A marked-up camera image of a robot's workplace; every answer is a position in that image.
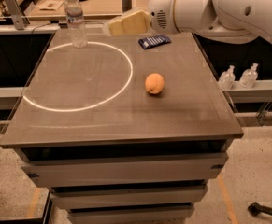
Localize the small paper card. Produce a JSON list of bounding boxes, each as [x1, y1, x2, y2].
[[37, 0, 63, 11]]

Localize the clear plastic water bottle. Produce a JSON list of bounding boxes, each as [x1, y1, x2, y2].
[[64, 0, 87, 48]]

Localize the black chair base leg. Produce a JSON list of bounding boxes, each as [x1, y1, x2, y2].
[[248, 202, 272, 217]]

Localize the left metal bracket post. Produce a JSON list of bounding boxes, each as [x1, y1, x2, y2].
[[4, 0, 29, 30]]

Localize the orange fruit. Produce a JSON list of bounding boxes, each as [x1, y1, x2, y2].
[[145, 73, 165, 94]]

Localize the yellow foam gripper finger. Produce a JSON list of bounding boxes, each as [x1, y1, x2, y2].
[[107, 9, 150, 36]]

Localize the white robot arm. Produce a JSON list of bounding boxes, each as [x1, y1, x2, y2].
[[103, 0, 272, 45]]

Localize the clear sanitizer bottle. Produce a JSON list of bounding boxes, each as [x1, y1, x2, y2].
[[218, 65, 235, 90], [239, 63, 258, 88]]

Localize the black cable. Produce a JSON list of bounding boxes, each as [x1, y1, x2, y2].
[[30, 21, 60, 35]]

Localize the left clear sanitizer bottle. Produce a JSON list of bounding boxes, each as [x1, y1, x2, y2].
[[218, 65, 235, 90]]

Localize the blue snack wrapper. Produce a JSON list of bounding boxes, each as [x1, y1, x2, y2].
[[138, 35, 171, 50]]

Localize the right clear sanitizer bottle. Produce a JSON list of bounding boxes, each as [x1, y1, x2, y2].
[[239, 63, 258, 88]]

